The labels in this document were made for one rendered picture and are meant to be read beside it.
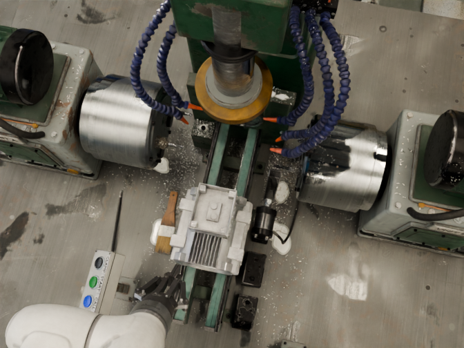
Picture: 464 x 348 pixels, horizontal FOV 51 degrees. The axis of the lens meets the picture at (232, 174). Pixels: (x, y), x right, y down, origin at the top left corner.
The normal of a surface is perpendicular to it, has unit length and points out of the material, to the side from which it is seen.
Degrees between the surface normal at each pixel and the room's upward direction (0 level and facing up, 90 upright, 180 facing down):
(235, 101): 0
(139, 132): 28
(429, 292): 0
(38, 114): 0
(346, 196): 58
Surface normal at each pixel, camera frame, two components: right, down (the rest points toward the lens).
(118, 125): -0.11, 0.14
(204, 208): -0.02, -0.27
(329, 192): -0.19, 0.65
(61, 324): 0.08, -0.63
